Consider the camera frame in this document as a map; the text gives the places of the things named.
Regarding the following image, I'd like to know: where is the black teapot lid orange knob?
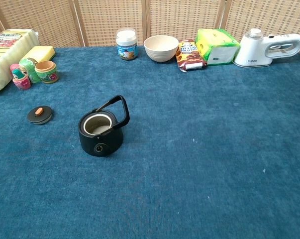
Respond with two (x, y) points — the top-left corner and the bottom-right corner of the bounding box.
(26, 105), (53, 125)

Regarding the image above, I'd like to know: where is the glass jar with blue label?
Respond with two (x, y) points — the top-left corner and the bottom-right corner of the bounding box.
(115, 28), (139, 61)

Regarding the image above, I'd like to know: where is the green nesting doll top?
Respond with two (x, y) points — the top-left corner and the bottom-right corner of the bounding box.
(18, 57), (42, 84)

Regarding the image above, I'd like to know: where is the blue carpet table cover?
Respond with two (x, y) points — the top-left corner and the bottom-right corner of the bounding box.
(0, 46), (300, 239)

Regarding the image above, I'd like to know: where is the beige ribbed bowl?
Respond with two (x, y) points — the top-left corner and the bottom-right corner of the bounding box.
(143, 35), (180, 63)

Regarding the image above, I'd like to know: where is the brown panda snack bag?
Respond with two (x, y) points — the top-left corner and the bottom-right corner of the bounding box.
(175, 38), (207, 73)

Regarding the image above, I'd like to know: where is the green tissue pack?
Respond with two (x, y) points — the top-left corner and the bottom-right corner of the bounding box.
(195, 28), (241, 66)

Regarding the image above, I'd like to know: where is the woven rattan folding screen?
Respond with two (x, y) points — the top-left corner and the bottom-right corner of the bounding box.
(0, 0), (300, 48)

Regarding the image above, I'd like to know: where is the green nesting doll open base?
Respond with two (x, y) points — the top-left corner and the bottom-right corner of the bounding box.
(34, 60), (59, 84)

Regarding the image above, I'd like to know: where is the yellow sponge block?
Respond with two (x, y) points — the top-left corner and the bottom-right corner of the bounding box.
(21, 45), (56, 64)

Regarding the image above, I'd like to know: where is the white handheld garment steamer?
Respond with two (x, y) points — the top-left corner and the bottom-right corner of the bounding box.
(232, 28), (300, 68)

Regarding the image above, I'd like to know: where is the pink nesting doll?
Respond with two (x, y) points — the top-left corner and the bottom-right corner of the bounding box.
(9, 63), (31, 91)

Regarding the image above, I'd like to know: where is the yellow packaged paper towel pack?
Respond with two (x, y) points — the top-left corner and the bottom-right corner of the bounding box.
(0, 28), (40, 94)

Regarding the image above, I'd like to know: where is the black teapot with handle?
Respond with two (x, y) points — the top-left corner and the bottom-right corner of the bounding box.
(78, 95), (130, 157)

